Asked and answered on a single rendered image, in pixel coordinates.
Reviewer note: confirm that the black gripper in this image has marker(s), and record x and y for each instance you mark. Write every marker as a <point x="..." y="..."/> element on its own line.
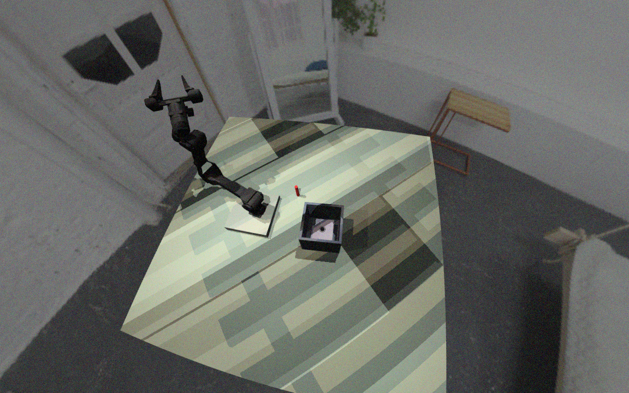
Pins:
<point x="176" y="106"/>

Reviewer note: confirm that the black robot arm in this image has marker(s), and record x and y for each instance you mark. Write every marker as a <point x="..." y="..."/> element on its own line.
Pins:
<point x="195" y="142"/>

